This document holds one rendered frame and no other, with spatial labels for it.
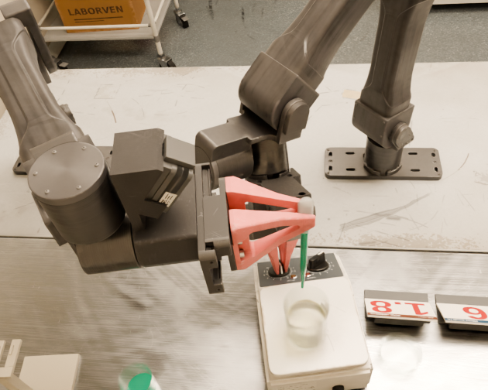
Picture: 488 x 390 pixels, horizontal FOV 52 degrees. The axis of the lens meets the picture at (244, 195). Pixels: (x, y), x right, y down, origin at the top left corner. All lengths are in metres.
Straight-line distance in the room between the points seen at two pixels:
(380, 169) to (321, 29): 0.37
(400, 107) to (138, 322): 0.51
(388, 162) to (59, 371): 0.60
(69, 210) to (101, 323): 0.44
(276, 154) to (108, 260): 0.28
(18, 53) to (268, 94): 0.27
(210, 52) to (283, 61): 2.26
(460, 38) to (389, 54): 2.20
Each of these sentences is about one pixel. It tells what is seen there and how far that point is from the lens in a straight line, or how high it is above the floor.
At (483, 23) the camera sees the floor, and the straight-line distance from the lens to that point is 3.08.
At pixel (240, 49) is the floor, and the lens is 2.83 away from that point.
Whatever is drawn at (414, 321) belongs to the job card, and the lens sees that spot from 0.74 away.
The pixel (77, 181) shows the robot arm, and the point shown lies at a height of 1.32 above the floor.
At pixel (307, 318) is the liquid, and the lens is 0.61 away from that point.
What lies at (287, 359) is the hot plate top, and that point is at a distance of 0.63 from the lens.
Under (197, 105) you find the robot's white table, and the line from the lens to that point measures 1.07.
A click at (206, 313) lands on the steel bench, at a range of 0.77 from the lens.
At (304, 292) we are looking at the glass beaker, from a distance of 0.60.
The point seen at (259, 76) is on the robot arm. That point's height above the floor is 1.22.
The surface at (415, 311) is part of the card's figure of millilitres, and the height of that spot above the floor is 0.93.
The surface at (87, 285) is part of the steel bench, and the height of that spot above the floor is 0.90.
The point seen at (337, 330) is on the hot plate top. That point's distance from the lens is 0.65.
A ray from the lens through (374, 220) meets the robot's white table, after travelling 0.85.
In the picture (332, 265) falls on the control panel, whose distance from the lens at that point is 0.74.
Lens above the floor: 1.58
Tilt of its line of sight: 50 degrees down
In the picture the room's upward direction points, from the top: 9 degrees counter-clockwise
